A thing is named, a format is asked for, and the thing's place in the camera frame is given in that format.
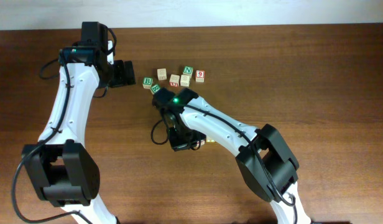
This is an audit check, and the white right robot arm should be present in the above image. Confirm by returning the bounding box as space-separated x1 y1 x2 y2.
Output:
152 88 312 223

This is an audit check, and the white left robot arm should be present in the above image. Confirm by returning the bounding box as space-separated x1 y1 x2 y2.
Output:
19 22 136 223

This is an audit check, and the wooden block green B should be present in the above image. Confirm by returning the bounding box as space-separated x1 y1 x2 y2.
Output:
142 77 153 89

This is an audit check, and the wooden block green R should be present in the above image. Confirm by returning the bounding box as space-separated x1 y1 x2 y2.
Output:
150 83 161 95

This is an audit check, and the plain wooden block red side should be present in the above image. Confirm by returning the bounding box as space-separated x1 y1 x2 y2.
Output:
157 68 167 81

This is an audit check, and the wooden block red U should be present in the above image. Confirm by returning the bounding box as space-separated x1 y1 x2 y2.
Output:
169 74 180 87

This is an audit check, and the wooden block green V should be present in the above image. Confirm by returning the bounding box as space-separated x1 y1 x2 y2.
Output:
180 75 190 87

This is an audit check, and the wooden block green N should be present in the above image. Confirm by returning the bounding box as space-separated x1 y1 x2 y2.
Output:
182 66 193 78

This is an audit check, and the wooden block red 9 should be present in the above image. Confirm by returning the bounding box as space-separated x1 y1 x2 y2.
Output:
195 70 205 83

